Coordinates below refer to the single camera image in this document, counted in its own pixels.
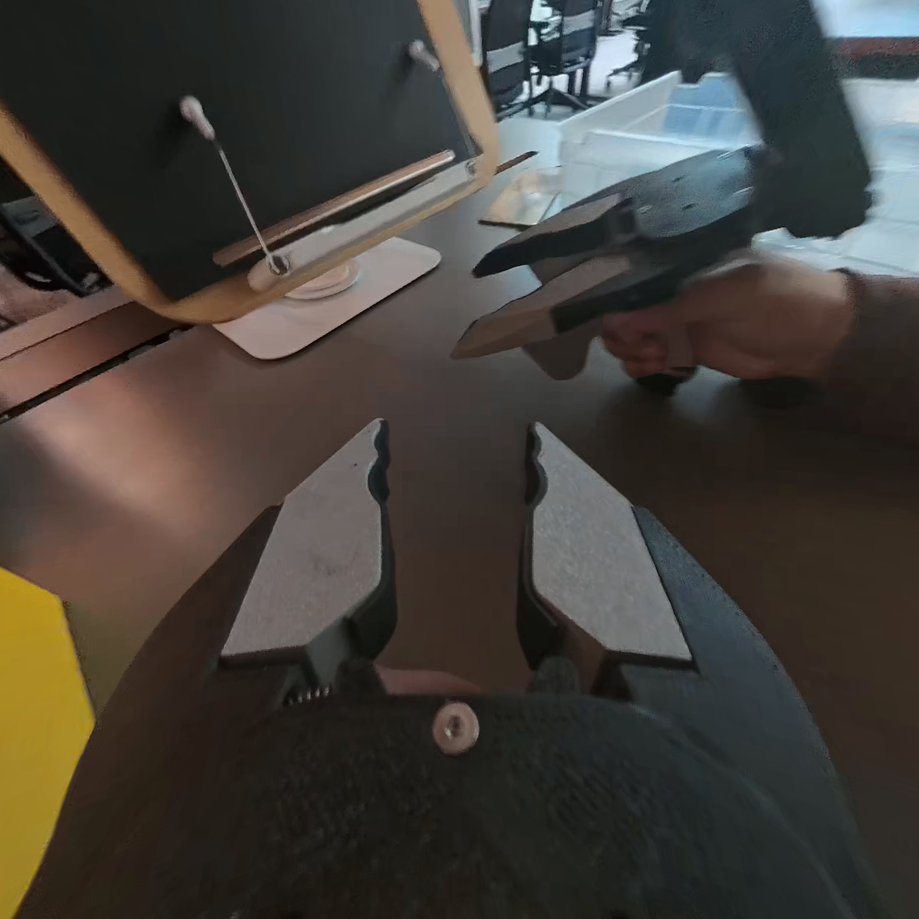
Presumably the clear plastic organizer box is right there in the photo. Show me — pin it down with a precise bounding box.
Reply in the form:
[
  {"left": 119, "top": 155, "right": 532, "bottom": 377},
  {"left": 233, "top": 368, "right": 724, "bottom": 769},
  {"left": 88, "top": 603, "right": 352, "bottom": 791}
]
[{"left": 559, "top": 68, "right": 762, "bottom": 189}]

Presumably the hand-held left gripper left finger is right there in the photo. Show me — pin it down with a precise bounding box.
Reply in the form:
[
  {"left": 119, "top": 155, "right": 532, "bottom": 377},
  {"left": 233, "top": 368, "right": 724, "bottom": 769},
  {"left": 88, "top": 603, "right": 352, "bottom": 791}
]
[{"left": 220, "top": 418, "right": 399, "bottom": 684}]

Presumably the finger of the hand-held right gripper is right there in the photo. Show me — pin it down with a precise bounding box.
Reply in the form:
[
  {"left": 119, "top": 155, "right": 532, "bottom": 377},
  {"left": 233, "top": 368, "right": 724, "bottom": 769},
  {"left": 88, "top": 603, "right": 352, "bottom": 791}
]
[
  {"left": 472, "top": 194, "right": 640, "bottom": 280},
  {"left": 451, "top": 257, "right": 679, "bottom": 381}
]

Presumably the black board with wooden frame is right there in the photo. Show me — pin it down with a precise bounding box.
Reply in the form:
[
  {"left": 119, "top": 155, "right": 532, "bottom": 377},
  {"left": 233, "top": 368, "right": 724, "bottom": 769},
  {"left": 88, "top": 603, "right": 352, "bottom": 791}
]
[{"left": 0, "top": 0, "right": 500, "bottom": 324}]

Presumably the yellow plastic bin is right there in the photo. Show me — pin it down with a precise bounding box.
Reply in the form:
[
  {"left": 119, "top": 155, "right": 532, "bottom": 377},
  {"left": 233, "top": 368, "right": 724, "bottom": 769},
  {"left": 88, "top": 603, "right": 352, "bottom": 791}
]
[{"left": 0, "top": 567, "right": 98, "bottom": 919}]

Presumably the person's right hand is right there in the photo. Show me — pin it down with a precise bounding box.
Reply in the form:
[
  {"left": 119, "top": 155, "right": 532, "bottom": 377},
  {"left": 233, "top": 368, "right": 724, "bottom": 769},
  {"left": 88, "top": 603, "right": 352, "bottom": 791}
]
[{"left": 602, "top": 255, "right": 860, "bottom": 380}]

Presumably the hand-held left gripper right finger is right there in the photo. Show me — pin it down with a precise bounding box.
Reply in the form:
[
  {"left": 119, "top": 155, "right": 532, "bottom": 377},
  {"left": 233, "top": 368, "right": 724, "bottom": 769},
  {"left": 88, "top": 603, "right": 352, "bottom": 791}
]
[{"left": 517, "top": 421, "right": 695, "bottom": 665}]

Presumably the row of black office chairs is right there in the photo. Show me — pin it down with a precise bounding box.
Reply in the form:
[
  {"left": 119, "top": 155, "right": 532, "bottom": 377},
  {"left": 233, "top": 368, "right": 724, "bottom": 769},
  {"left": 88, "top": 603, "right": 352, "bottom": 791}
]
[{"left": 480, "top": 0, "right": 650, "bottom": 119}]

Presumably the glossy flat tile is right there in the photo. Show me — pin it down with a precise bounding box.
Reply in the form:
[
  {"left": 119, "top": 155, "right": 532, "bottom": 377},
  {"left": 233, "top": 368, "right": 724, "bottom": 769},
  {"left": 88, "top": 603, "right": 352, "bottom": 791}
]
[{"left": 479, "top": 168, "right": 562, "bottom": 231}]

